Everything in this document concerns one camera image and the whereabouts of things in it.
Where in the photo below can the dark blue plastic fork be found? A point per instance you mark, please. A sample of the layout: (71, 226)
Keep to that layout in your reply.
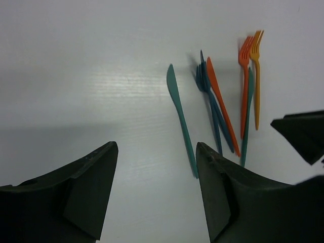
(202, 84)

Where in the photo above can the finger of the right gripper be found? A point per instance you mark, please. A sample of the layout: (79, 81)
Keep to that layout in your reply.
(304, 131)

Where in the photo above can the teal plastic knife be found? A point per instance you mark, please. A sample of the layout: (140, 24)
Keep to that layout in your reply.
(251, 88)
(174, 93)

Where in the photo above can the orange plastic fork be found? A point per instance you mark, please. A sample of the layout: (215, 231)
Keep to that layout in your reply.
(243, 60)

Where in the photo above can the orange plastic knife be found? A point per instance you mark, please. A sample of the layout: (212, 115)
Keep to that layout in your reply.
(216, 90)

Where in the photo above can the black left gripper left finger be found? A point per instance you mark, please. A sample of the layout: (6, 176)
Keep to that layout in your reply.
(68, 204)

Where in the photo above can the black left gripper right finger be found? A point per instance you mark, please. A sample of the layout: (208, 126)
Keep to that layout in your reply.
(242, 206)

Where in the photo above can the yellow plastic fork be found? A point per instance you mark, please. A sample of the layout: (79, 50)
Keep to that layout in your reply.
(254, 56)

